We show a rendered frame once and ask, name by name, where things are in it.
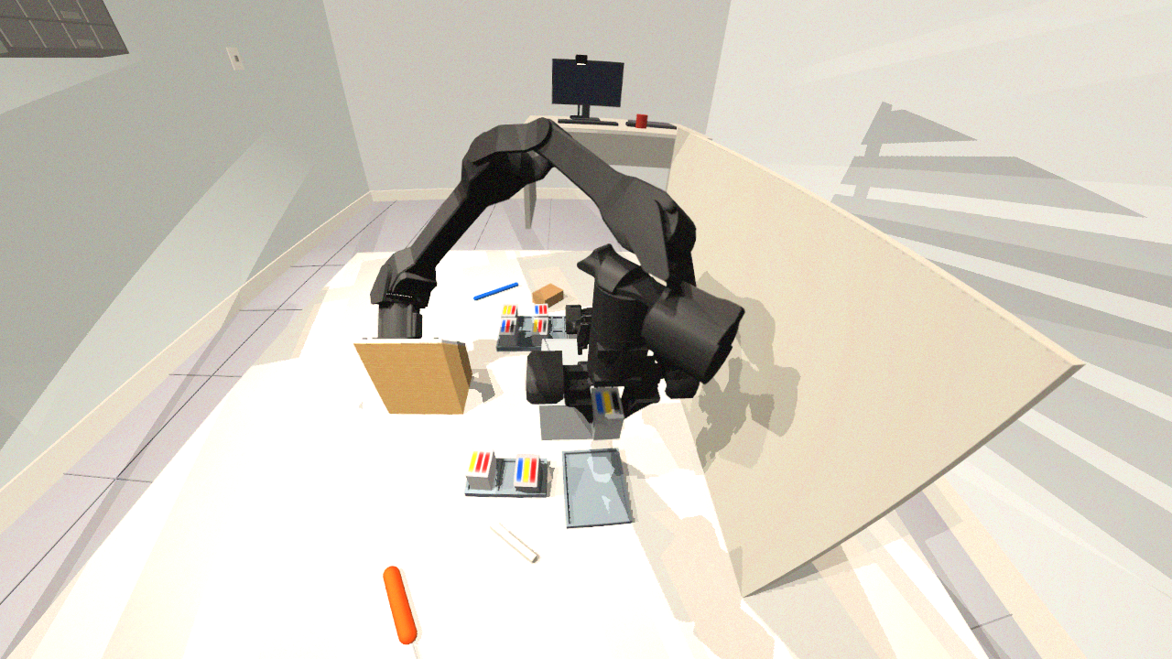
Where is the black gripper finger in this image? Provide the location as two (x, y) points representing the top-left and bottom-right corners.
(564, 387), (593, 423)
(621, 386), (661, 419)

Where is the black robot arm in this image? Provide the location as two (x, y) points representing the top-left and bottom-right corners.
(370, 117), (745, 383)

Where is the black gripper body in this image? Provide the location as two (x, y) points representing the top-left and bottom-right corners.
(526, 324), (700, 405)

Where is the blue rod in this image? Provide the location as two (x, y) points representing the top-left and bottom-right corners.
(473, 283), (519, 301)

